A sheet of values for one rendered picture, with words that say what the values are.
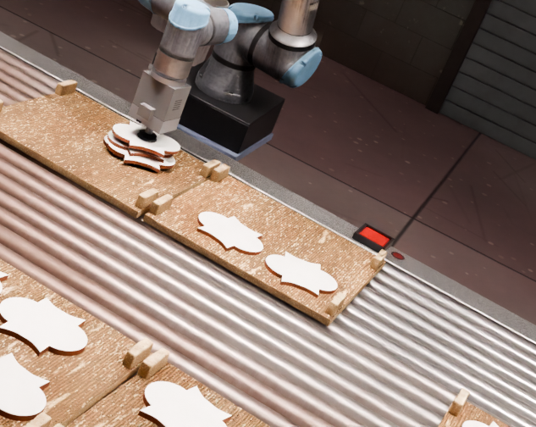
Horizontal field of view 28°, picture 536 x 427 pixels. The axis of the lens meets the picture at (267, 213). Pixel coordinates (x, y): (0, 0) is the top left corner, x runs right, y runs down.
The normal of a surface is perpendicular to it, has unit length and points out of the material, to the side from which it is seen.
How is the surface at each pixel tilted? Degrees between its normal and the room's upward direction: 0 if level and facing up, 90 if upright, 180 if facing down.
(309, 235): 0
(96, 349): 0
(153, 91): 90
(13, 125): 0
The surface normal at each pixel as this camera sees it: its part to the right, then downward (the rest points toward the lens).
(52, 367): 0.36, -0.84
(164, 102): -0.48, 0.21
